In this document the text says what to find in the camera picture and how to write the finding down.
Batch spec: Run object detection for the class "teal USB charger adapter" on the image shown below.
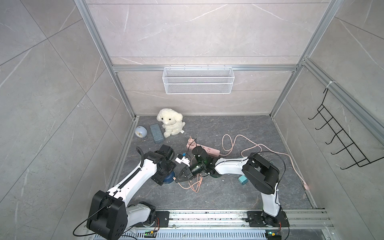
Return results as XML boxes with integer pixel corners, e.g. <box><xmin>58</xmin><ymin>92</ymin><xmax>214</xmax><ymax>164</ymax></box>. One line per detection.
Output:
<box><xmin>238</xmin><ymin>176</ymin><xmax>249</xmax><ymax>185</ymax></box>

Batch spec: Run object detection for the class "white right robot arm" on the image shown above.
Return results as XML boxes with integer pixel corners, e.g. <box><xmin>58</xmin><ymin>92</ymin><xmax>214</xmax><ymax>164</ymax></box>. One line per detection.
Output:
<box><xmin>174</xmin><ymin>146</ymin><xmax>290</xmax><ymax>228</ymax></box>

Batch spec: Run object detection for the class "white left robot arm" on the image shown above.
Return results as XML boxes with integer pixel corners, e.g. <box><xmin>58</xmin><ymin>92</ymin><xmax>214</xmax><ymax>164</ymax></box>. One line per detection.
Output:
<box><xmin>83</xmin><ymin>145</ymin><xmax>176</xmax><ymax>240</ymax></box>

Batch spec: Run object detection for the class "pink USB charger adapter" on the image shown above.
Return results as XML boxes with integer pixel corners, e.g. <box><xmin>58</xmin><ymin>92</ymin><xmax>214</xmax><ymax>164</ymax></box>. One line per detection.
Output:
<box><xmin>187</xmin><ymin>137</ymin><xmax>196</xmax><ymax>147</ymax></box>

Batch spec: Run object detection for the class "pink USB cable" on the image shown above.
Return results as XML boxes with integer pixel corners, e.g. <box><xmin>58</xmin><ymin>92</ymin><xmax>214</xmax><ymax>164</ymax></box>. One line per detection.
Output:
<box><xmin>173</xmin><ymin>175</ymin><xmax>204</xmax><ymax>193</ymax></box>

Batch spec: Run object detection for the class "pink power strip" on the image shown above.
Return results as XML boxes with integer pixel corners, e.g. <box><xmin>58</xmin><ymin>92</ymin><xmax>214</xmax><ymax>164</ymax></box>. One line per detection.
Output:
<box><xmin>185</xmin><ymin>133</ymin><xmax>310</xmax><ymax>191</ymax></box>

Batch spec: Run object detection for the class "black wall hook rack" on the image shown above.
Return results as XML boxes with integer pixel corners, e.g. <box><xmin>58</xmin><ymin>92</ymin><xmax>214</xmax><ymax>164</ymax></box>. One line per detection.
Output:
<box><xmin>308</xmin><ymin>88</ymin><xmax>384</xmax><ymax>170</ymax></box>

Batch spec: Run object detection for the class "grey-blue glasses case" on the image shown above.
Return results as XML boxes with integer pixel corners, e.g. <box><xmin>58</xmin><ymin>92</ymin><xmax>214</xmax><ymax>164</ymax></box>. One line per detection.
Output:
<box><xmin>150</xmin><ymin>124</ymin><xmax>164</xmax><ymax>144</ymax></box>

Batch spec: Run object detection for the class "white plush dog toy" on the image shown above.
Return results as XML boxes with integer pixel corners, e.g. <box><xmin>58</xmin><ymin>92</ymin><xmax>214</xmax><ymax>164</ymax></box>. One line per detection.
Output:
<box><xmin>157</xmin><ymin>109</ymin><xmax>186</xmax><ymax>138</ymax></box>

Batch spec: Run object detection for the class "white wire mesh basket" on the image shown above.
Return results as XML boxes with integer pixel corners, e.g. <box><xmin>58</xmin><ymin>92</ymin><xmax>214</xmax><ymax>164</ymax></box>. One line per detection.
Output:
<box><xmin>162</xmin><ymin>67</ymin><xmax>235</xmax><ymax>95</ymax></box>

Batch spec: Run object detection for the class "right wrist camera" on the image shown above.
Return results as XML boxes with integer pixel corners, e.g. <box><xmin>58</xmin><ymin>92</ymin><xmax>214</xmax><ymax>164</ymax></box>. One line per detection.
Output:
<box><xmin>175</xmin><ymin>154</ymin><xmax>190</xmax><ymax>167</ymax></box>

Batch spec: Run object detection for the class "metal base rail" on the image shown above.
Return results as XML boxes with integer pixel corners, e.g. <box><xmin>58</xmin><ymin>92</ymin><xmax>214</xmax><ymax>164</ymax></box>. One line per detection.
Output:
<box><xmin>91</xmin><ymin>209</ymin><xmax>339</xmax><ymax>240</ymax></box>

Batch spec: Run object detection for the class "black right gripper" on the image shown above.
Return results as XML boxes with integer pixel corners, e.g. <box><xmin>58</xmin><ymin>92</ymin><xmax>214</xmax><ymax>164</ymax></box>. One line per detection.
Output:
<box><xmin>175</xmin><ymin>162</ymin><xmax>206</xmax><ymax>183</ymax></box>

